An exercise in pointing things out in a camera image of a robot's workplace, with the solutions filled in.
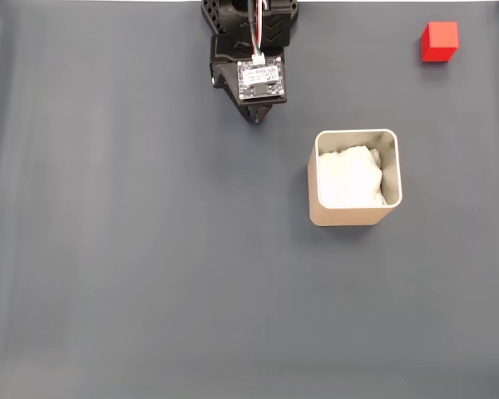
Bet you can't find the red cube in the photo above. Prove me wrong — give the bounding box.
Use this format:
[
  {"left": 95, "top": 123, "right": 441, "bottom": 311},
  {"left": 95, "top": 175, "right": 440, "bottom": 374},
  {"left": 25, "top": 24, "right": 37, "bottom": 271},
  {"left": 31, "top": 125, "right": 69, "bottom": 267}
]
[{"left": 420, "top": 21, "right": 459, "bottom": 63}]

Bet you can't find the beige square box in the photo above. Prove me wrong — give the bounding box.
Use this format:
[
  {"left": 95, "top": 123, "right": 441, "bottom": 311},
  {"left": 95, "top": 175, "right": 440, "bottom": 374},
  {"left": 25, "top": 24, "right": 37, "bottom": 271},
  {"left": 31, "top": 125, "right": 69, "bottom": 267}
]
[{"left": 307, "top": 128, "right": 403, "bottom": 228}]

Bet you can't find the white crumpled cloth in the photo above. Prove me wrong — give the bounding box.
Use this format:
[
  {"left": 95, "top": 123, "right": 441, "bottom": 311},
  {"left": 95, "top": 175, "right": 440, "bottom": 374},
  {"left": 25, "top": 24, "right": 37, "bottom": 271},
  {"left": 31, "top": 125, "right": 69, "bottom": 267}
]
[{"left": 318, "top": 144, "right": 388, "bottom": 208}]

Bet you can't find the dark grey mat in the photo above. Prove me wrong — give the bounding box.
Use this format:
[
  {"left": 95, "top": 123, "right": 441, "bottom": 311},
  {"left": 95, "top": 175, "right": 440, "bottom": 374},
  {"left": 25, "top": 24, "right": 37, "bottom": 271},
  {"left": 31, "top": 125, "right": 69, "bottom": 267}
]
[{"left": 0, "top": 2, "right": 499, "bottom": 399}]

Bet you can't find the camera circuit board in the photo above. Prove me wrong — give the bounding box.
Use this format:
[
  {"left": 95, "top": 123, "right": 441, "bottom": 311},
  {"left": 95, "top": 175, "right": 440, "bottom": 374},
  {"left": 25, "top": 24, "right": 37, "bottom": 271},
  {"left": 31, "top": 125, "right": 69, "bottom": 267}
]
[{"left": 236, "top": 57, "right": 288, "bottom": 105}]

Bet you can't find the multicoloured camera cable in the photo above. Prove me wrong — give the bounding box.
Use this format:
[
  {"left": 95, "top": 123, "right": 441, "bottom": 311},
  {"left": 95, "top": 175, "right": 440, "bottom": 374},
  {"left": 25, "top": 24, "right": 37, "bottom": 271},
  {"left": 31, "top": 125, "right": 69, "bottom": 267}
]
[{"left": 246, "top": 0, "right": 271, "bottom": 66}]

